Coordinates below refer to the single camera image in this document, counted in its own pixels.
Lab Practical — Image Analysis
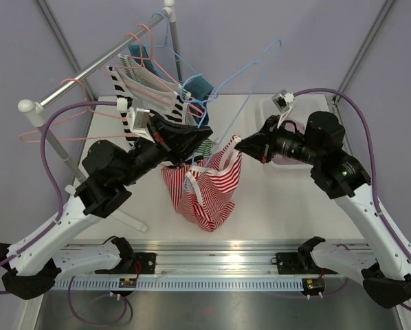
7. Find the purple cable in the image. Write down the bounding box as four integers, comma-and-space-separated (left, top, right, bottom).
287, 88, 411, 316
0, 99, 134, 326

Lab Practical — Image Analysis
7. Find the blue wire hanger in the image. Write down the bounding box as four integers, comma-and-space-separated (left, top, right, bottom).
152, 12, 203, 90

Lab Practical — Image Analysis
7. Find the green white striped tank top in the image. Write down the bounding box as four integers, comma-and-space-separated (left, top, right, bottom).
118, 53, 216, 162

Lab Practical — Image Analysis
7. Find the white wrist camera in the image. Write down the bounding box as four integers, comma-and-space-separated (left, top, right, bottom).
271, 90, 296, 128
116, 97, 153, 142

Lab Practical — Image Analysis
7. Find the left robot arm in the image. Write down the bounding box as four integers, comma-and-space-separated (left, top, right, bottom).
0, 114, 212, 300

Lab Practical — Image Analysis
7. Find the pink tank top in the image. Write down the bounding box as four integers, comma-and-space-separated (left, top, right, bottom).
272, 155, 307, 166

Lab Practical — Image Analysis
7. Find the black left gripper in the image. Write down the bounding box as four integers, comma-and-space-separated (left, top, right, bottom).
118, 114, 213, 187

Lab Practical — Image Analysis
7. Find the red white striped tank top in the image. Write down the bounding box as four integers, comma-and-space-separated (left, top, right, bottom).
161, 135, 242, 232

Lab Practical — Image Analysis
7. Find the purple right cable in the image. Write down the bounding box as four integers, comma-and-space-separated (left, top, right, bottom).
287, 88, 411, 316

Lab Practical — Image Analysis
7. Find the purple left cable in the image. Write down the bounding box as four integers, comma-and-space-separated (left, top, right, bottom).
0, 99, 134, 326

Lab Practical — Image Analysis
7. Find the pink hanger under teal top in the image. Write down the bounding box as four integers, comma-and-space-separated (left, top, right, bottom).
132, 23, 204, 118

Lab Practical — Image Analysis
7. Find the teal tank top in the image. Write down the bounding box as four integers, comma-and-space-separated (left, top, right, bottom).
128, 44, 219, 128

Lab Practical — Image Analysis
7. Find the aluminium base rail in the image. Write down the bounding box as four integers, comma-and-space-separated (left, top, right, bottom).
54, 240, 371, 276

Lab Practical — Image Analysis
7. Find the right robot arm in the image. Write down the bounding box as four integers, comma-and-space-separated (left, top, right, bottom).
236, 111, 411, 309

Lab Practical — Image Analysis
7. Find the silver clothes rack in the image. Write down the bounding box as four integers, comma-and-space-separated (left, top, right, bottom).
16, 0, 220, 233

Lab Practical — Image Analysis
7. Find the pink hanger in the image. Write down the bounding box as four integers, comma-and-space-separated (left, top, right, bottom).
19, 78, 122, 144
132, 23, 204, 118
118, 44, 204, 123

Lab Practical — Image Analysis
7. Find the black white striped tank top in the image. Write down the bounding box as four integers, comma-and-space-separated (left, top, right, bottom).
105, 66, 188, 124

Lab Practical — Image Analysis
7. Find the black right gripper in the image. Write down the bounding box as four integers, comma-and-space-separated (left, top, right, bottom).
236, 115, 323, 166

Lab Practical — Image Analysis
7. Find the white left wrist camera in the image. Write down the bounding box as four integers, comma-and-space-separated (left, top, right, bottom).
116, 97, 153, 142

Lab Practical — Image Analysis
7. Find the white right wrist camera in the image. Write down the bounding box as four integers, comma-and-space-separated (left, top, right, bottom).
271, 90, 296, 128

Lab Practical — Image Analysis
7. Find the perforated cable duct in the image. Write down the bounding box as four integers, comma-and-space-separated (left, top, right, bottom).
53, 276, 303, 292

